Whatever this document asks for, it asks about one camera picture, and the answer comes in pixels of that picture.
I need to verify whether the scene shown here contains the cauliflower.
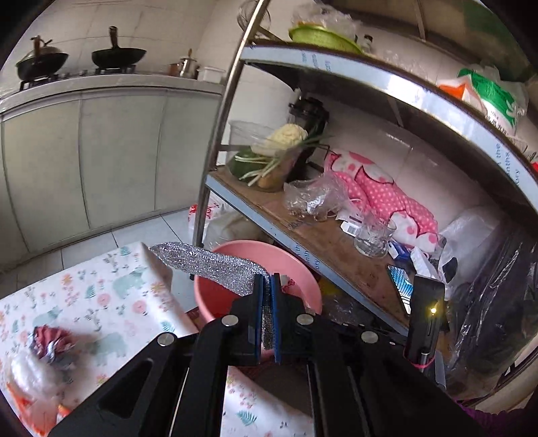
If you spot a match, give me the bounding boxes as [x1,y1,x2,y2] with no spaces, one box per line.
[252,123,308,154]

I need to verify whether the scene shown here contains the pink polka dot cloth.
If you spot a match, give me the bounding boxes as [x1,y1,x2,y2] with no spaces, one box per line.
[325,149,440,253]

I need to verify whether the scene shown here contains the person's right forearm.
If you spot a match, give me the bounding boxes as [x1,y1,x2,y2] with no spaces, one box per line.
[458,399,538,437]

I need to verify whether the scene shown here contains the smartphone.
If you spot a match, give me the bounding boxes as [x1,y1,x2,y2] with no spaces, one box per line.
[387,265,415,316]

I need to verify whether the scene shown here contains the white label paper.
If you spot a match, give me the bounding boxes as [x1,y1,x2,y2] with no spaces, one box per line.
[336,210,366,236]

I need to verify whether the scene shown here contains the cardboard shelf liner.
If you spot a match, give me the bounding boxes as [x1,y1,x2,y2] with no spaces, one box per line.
[210,166,410,328]

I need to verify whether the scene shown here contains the metal wire strainer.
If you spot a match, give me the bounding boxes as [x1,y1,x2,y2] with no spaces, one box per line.
[237,0,278,43]

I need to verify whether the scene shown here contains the green plastic basket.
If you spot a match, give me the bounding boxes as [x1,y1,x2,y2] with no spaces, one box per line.
[289,24,364,54]

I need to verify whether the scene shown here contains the container with vegetables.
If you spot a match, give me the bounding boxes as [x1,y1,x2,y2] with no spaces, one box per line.
[239,134,333,186]

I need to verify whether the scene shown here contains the white red plastic bag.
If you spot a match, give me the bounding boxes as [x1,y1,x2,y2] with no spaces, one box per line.
[187,202,236,248]

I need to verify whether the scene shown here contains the green white orange bag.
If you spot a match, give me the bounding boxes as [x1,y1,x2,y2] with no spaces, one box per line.
[437,67,529,135]

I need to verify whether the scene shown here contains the green vegetable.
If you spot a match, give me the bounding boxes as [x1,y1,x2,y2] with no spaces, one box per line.
[227,151,270,179]

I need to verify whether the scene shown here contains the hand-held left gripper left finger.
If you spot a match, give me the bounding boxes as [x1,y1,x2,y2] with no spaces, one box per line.
[48,273,265,437]

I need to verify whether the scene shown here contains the dark bag under clear plastic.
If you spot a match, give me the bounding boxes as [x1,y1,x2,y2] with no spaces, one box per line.
[446,218,538,400]

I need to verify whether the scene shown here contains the glass mug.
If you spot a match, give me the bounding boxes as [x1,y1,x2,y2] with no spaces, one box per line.
[354,210,398,258]

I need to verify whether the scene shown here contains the cream plastic bag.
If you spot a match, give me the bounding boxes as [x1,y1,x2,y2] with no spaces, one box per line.
[204,210,270,253]

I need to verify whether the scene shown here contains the white container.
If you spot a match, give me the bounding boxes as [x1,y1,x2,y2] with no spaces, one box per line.
[197,66,225,83]

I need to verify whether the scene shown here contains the pink plastic bucket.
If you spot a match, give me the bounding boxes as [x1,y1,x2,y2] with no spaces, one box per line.
[193,240,323,326]

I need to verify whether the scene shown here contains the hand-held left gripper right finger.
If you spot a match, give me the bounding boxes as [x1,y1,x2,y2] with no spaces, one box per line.
[271,273,484,437]

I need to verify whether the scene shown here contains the kitchen counter cabinet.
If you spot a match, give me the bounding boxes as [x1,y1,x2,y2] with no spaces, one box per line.
[0,73,225,263]

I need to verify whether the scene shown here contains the clear plastic tub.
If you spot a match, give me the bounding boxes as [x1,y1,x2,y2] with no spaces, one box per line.
[229,120,274,147]

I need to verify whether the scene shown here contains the silver scouring cloth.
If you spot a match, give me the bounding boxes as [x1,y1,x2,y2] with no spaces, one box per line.
[149,242,276,351]

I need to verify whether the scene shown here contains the crumpled white paper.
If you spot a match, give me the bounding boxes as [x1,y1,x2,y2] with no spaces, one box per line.
[410,246,442,278]

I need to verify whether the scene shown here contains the white plastic wrapper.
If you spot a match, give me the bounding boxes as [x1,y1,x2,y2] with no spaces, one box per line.
[8,353,62,406]

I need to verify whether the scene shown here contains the black blender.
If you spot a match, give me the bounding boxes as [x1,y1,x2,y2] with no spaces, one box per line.
[288,96,329,183]

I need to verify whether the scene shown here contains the crumpled clear plastic bag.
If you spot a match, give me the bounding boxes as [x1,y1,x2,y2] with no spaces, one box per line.
[283,172,349,221]

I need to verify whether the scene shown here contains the gas stove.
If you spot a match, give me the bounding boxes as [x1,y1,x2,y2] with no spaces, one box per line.
[19,65,137,91]

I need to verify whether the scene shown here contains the floral tablecloth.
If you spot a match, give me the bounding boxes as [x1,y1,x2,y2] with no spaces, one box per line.
[0,241,316,437]

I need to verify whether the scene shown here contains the clear jar brown contents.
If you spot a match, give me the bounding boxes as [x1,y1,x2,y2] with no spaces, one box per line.
[258,147,303,192]

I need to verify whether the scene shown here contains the orange snack packet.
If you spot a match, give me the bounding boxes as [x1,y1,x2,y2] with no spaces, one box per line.
[10,384,72,435]

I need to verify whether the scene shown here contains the black wok with lid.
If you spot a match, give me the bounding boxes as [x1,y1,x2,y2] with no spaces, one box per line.
[16,36,69,80]

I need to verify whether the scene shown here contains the steel kettle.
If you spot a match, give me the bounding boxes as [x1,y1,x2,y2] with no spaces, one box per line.
[169,49,199,79]

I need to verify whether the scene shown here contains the metal shelf rack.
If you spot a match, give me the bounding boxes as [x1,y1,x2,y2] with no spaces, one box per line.
[195,0,538,337]

